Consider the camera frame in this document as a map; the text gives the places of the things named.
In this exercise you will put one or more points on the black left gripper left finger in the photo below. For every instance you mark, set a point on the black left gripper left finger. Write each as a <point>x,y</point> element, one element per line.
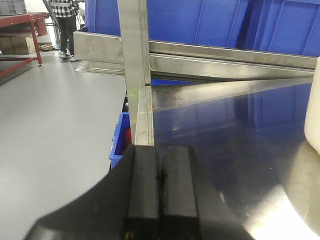
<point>124,205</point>

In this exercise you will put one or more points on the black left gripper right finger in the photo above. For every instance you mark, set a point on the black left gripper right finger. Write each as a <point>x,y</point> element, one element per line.
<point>191,208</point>

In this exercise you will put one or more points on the white plastic bin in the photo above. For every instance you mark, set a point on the white plastic bin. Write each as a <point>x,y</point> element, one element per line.
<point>312,118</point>

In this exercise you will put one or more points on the blue bin below shelf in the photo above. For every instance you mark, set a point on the blue bin below shelf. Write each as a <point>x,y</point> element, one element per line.
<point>118,139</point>

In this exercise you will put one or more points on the blue plastic crate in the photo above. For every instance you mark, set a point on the blue plastic crate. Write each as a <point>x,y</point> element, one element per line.
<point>282,26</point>
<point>193,22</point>

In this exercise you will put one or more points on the cardboard box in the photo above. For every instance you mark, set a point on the cardboard box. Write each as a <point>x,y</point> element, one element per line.
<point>17,45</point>

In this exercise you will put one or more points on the person in checkered shirt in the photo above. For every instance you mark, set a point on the person in checkered shirt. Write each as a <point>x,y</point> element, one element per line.
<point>66,12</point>

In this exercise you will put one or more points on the red metal workbench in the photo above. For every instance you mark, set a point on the red metal workbench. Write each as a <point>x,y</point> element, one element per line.
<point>32,23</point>

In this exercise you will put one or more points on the blue plastic crate right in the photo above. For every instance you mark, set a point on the blue plastic crate right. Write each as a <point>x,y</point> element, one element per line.
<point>282,26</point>

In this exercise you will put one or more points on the grey plastic crate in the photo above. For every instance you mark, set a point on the grey plastic crate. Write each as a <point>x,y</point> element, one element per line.
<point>12,7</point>

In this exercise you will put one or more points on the stainless steel shelf frame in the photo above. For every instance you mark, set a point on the stainless steel shelf frame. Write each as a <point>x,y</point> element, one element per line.
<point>218,72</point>

